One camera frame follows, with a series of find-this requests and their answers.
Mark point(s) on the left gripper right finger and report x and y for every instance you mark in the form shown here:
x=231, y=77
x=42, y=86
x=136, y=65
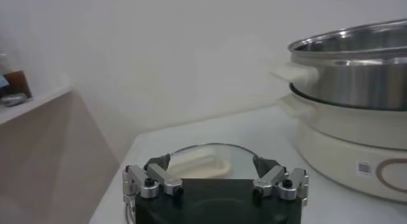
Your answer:
x=270, y=180

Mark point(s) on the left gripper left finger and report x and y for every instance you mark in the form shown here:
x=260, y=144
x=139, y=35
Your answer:
x=165, y=180

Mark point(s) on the grey round puck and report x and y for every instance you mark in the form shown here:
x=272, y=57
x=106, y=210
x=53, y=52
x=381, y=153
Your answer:
x=14, y=99

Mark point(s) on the stainless steel steamer basket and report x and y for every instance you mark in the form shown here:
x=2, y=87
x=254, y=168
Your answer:
x=356, y=82

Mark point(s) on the white side table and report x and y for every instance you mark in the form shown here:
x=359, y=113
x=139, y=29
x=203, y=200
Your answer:
x=38, y=149

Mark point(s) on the plastic iced coffee cup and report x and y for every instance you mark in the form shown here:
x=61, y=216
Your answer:
x=19, y=83

